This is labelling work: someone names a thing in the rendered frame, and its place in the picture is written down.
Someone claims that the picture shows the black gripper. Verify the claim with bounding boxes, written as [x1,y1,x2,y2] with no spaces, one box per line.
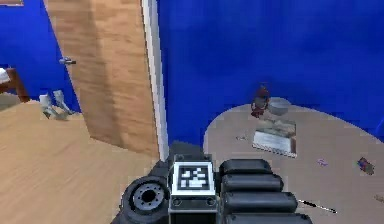
[110,160,172,224]

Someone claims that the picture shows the brown wooden room door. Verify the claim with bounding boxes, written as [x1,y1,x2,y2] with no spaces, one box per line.
[43,0,160,158]

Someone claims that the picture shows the red figurine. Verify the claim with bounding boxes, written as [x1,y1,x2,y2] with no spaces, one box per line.
[250,85,272,119]

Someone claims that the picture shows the grey bowl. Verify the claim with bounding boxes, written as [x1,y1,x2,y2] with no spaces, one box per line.
[268,97,292,116]

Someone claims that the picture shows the black pen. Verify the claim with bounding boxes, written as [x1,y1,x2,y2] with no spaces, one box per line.
[297,199,338,214]

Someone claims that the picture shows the brown wooden bed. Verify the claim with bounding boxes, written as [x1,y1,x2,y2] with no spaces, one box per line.
[0,67,31,104]

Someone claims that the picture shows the beige round table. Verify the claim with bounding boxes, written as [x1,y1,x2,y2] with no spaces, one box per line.
[202,101,384,224]

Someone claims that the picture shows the small red blue object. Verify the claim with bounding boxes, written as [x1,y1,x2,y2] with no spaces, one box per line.
[356,157,376,176]

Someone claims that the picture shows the grey door handle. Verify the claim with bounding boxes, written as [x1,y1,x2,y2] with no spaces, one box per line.
[58,56,77,66]

